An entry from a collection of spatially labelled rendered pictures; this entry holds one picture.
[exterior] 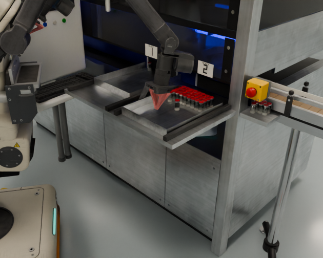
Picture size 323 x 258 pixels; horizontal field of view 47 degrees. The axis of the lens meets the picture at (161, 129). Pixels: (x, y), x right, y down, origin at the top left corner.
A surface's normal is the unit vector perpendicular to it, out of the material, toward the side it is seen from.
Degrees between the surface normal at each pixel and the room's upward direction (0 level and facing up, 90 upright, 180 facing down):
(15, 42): 85
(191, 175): 90
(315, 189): 0
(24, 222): 0
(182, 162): 90
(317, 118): 90
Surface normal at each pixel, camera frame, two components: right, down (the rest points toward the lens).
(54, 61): 0.78, 0.32
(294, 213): 0.02, -0.87
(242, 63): -0.70, 0.34
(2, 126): 0.22, 0.48
